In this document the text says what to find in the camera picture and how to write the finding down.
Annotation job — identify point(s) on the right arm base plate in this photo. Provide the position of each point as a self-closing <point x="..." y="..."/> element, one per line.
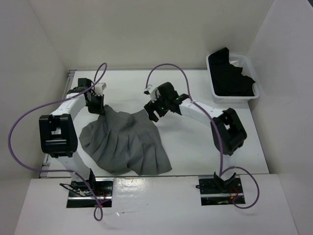
<point x="211" y="195"/>

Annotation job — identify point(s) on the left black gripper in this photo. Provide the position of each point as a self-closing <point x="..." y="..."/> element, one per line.
<point x="100" y="109"/>

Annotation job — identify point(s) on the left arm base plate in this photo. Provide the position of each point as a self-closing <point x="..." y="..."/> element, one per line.
<point x="80" y="196"/>

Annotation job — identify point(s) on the black skirt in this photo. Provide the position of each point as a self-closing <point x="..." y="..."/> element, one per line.
<point x="228" y="79"/>

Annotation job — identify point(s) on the grey pleated skirt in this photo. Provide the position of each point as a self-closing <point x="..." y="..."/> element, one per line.
<point x="121" y="142"/>

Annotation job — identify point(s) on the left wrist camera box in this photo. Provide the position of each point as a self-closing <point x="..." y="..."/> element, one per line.
<point x="99" y="89"/>

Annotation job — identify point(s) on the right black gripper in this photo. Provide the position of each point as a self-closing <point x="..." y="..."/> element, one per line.
<point x="151" y="106"/>

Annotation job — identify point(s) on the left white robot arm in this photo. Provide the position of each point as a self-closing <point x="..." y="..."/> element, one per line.
<point x="57" y="132"/>

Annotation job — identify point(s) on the white plastic basket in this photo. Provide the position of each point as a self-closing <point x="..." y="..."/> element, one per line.
<point x="243" y="62"/>

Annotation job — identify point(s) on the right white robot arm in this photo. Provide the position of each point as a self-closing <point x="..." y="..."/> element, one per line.
<point x="227" y="129"/>

